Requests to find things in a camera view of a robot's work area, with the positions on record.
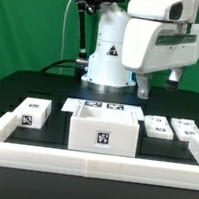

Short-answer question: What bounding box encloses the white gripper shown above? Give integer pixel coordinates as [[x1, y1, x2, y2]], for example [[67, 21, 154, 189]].
[[121, 18, 199, 99]]

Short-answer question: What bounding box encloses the white cabinet door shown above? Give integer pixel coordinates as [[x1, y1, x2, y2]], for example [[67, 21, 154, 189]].
[[171, 118, 199, 142], [144, 115, 174, 140]]

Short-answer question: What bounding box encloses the white cabinet body box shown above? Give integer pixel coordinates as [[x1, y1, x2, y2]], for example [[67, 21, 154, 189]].
[[68, 104, 140, 157]]

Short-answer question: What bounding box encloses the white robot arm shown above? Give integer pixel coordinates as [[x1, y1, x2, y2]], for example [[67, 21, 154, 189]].
[[82, 0, 199, 99]]

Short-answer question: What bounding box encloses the white cabinet top block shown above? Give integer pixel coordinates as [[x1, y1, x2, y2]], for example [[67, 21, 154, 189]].
[[13, 97, 52, 129]]

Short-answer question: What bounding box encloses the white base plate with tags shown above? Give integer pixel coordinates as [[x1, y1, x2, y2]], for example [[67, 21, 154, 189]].
[[61, 98, 145, 121]]

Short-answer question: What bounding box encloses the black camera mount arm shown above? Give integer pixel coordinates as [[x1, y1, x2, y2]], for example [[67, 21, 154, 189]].
[[75, 0, 100, 61]]

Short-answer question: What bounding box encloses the black cable bundle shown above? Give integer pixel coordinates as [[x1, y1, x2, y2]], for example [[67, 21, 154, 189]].
[[39, 55, 90, 79]]

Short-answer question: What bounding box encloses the white cable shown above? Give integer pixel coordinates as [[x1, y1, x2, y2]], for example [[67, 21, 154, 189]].
[[56, 0, 85, 76]]

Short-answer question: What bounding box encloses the white U-shaped border frame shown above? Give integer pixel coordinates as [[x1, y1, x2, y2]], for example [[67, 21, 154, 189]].
[[0, 112, 199, 190]]

